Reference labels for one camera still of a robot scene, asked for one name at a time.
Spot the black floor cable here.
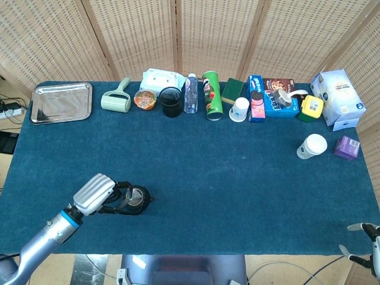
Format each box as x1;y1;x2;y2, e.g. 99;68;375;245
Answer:
302;255;346;285

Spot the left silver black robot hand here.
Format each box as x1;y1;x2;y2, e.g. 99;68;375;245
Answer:
72;173;134;217

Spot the white power strip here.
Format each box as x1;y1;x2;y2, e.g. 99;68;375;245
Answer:
0;107;25;121

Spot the black teapot with handle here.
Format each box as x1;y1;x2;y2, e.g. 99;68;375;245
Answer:
118;185;155;216

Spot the black flat device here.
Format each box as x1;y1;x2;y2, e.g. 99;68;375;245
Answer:
0;132;20;155

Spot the green yellow sponge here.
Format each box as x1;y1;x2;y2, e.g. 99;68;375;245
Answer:
221;77;245;105

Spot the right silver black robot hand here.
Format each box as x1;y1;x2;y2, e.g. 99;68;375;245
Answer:
338;222;380;278

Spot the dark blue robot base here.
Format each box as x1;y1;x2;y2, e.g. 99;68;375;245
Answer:
120;254;248;285

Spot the light green lint roller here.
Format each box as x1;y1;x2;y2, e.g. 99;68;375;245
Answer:
100;76;132;113

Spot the green container yellow lid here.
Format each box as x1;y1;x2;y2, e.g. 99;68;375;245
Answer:
297;94;324;123

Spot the clear plastic water bottle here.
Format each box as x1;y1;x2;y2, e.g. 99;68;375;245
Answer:
183;73;199;115

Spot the woven rattan folding screen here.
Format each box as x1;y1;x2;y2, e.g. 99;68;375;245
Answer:
0;0;380;285

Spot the white plastic spoon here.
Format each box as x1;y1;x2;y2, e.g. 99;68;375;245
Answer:
289;89;309;100

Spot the pyramid tea bag with tag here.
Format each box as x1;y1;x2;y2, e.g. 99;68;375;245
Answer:
128;189;144;206

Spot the blue table cloth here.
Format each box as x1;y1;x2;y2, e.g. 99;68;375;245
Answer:
0;80;380;256

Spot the grey wrapped tape roll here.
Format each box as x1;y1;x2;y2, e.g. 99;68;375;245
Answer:
273;88;293;107

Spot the blue biscuit box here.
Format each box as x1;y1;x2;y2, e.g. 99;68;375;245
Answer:
262;88;300;119

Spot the blue pink cookie box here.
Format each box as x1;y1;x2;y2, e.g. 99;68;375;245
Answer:
247;74;266;124

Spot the white lidded paper cup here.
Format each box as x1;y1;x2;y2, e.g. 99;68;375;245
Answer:
296;133;328;160

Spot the stainless steel tray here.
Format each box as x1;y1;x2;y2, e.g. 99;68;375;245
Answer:
29;82;93;125

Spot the small purple box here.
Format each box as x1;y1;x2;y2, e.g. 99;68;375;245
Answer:
334;135;361;161

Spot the orange jelly cup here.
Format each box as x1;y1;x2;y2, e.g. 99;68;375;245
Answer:
133;88;158;110

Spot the green chips can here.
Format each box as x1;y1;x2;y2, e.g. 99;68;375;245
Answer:
201;70;224;122

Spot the white paper cup blue flower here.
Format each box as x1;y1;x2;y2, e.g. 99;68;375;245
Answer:
229;97;251;123

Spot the white floor cable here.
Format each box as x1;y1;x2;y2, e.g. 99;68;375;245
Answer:
248;261;316;285

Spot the black mesh pen holder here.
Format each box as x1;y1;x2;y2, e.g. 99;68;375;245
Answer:
159;86;183;118

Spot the white wet wipes pack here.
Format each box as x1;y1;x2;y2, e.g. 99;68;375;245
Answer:
138;68;188;94

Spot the brown chocolate pie box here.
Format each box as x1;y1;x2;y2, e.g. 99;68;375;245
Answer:
262;78;295;93

